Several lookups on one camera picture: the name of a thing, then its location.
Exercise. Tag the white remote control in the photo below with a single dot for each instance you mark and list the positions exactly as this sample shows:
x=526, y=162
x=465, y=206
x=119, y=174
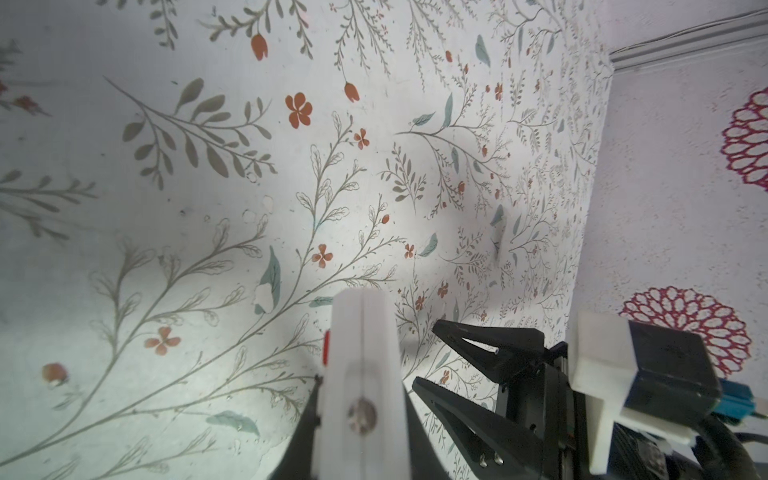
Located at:
x=363, y=430

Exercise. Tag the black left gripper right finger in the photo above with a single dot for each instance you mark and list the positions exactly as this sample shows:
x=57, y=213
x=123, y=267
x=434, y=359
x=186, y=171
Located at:
x=424, y=462

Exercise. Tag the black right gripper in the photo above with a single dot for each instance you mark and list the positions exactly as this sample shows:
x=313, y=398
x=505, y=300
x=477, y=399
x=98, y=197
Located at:
x=540, y=431

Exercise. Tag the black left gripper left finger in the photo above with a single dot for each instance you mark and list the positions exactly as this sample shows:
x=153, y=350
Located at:
x=296, y=463

